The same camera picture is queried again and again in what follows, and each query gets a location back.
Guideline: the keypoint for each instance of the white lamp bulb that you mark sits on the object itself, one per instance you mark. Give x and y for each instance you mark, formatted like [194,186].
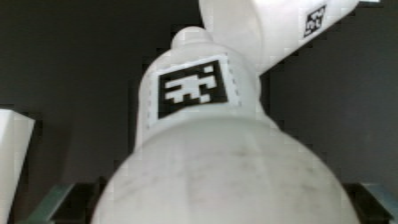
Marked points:
[219,171]

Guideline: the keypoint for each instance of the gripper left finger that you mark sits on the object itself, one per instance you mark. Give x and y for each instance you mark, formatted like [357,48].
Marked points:
[67,204]

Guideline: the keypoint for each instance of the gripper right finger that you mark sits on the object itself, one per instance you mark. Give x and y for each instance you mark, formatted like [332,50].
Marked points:
[375,203]

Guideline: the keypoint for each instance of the white left wall bar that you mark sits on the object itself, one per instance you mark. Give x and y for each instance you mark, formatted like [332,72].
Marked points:
[16,126]

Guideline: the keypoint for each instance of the white lamp shade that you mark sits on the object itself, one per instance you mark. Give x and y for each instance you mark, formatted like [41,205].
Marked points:
[265,27]

